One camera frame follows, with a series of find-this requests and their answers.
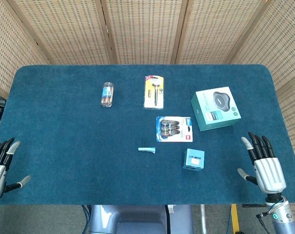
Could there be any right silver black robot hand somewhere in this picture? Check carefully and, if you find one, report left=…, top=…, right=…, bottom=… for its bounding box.
left=237, top=132, right=287, bottom=195

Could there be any small light blue tool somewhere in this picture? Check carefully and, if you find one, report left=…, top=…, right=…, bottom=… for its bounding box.
left=138, top=136, right=157, bottom=155

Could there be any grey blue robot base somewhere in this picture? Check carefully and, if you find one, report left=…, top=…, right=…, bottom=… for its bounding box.
left=88, top=204, right=194, bottom=234

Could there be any yellow floor strip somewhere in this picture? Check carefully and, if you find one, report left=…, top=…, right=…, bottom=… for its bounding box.
left=231, top=204, right=240, bottom=232

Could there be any small light blue speaker box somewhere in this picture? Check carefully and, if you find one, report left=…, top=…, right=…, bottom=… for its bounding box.
left=182, top=148, right=205, bottom=172

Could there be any dark blue carpet mat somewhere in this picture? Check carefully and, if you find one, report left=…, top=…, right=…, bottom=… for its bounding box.
left=0, top=64, right=295, bottom=207

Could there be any teal box with black device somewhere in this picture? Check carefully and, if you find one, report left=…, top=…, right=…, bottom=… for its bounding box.
left=191, top=86, right=242, bottom=132

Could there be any binder clips blister pack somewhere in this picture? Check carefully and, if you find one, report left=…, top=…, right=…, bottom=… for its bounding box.
left=156, top=116, right=194, bottom=143

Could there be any clear plastic jar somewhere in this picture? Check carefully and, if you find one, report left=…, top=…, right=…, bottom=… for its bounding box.
left=99, top=82, right=115, bottom=108

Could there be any yellow razor blister pack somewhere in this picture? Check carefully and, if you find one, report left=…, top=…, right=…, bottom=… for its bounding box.
left=143, top=75, right=165, bottom=109

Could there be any bamboo folding screen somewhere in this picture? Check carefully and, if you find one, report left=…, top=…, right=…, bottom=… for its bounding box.
left=0, top=0, right=295, bottom=171

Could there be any blue floor cable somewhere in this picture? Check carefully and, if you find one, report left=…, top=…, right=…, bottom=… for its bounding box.
left=82, top=204, right=90, bottom=234

